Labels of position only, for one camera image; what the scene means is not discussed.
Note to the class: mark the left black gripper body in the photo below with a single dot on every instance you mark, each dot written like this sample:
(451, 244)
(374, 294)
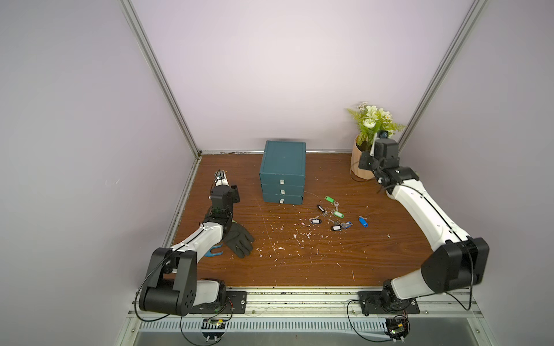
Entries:
(233, 197)

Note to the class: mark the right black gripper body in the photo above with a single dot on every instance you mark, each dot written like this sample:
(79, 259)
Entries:
(366, 160)

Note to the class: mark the teal three-drawer cabinet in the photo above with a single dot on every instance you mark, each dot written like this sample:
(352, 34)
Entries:
(283, 172)

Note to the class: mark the keys with black tag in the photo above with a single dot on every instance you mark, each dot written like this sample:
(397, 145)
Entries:
(322, 210)

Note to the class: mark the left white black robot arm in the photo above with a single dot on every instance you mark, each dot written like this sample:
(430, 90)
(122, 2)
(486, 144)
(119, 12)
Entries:
(171, 285)

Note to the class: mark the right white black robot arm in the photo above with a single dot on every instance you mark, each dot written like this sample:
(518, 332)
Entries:
(457, 261)

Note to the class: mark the large white-flower potted plant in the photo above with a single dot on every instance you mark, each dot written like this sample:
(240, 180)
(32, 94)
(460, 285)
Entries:
(370, 121)

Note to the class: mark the black green work glove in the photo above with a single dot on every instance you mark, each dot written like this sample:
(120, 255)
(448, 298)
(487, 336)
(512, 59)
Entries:
(239, 240)

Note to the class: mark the teal garden hand rake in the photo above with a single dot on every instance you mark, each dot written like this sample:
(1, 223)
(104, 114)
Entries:
(215, 251)

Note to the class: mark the left electronics board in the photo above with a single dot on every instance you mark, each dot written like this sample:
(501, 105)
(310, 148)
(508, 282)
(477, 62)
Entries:
(213, 329)

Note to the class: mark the electronics board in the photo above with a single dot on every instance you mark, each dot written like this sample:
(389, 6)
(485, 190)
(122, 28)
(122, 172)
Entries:
(397, 328)
(213, 329)

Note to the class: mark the right electronics board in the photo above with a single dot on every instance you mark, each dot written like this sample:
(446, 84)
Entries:
(397, 328)

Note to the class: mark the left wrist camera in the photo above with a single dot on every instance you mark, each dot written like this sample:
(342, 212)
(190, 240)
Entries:
(221, 178)

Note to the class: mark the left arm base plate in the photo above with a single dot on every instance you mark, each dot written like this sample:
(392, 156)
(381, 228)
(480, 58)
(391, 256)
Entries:
(234, 303)

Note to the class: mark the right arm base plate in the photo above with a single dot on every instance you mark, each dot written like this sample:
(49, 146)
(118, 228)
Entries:
(383, 302)

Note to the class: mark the aluminium front rail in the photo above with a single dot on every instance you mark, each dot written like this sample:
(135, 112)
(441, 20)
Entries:
(339, 301)

